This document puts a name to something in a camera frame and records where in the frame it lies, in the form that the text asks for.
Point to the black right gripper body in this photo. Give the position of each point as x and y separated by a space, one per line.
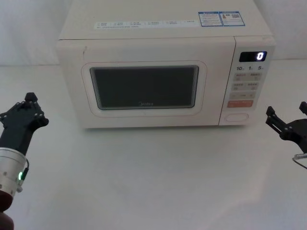
299 131

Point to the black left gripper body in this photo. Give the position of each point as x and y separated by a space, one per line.
19 131

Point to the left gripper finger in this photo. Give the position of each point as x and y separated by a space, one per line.
16 109
38 110

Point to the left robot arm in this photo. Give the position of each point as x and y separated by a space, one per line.
9 167

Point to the white curtain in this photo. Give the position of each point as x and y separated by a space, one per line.
28 31

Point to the cream microwave oven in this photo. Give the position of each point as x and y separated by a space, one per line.
156 55

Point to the white table cloth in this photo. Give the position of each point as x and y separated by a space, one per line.
153 179

